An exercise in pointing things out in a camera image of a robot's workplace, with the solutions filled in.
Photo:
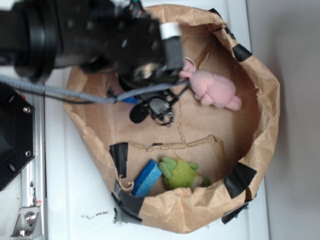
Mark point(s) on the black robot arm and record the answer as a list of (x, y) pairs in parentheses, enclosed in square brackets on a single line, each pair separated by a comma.
[(39, 36)]

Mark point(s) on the pink plush toy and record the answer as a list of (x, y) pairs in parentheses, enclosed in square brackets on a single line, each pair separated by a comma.
[(209, 88)]

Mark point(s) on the blue sponge block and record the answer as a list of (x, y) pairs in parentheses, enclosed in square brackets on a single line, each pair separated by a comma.
[(146, 179)]

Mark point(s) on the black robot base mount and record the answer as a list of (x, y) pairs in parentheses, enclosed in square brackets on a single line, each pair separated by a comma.
[(16, 134)]

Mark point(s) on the green plush toy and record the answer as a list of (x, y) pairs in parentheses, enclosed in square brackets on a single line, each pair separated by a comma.
[(178, 173)]

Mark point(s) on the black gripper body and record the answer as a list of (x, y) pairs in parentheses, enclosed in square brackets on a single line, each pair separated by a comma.
[(108, 34)]

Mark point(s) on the brown paper bag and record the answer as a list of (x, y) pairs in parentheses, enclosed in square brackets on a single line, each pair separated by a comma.
[(233, 149)]

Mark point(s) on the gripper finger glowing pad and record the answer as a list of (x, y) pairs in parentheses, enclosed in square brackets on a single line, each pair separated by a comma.
[(171, 37)]

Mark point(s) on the aluminium frame rail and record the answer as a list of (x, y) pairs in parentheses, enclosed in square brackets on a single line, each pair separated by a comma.
[(33, 190)]

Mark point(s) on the metal corner bracket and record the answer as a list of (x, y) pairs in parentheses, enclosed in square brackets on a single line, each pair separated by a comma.
[(28, 225)]

